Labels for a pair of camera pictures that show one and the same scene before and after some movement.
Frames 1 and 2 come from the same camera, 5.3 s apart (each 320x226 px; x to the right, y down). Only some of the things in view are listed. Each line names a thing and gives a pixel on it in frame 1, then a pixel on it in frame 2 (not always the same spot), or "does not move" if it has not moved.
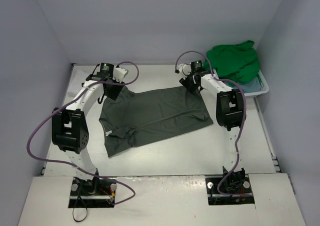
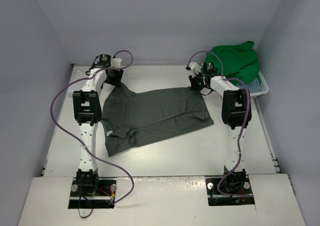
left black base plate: [92, 193] does not move
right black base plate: [232, 184] does not move
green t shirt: [238, 61] does not move
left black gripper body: [111, 91] to [114, 78]
